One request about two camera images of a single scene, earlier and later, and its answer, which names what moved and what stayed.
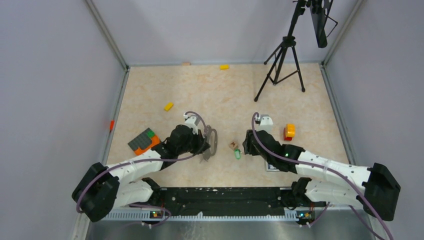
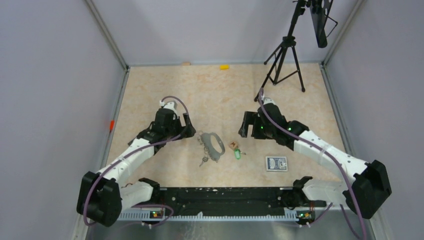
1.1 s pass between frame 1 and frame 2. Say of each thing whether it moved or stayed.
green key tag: stayed
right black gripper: moved
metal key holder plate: moved
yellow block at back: stayed
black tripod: stayed
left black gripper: moved
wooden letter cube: stayed
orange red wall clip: stayed
